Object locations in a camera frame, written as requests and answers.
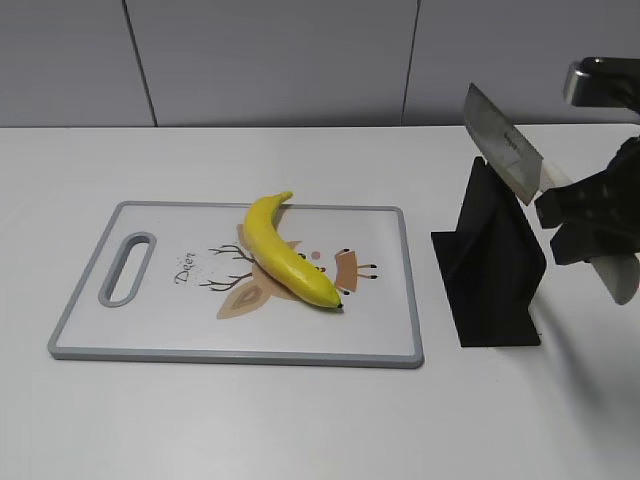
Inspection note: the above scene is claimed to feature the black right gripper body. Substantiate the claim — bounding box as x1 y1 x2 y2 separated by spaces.
603 136 639 190

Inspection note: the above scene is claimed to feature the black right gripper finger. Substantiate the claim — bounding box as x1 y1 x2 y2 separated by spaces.
549 204 639 265
535 170 639 229

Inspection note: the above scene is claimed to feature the steel knife with white handle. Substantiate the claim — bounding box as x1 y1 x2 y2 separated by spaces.
463 83 639 305

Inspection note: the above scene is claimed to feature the yellow plastic banana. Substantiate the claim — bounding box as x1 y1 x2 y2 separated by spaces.
243 191 343 309

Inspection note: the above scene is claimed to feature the black knife stand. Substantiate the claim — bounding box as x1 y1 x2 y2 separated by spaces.
431 156 546 348

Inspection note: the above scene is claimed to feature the white grey-rimmed cutting board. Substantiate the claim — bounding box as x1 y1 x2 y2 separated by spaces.
48 201 424 369

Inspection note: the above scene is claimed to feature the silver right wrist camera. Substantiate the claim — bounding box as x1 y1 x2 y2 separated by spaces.
563 56 639 115

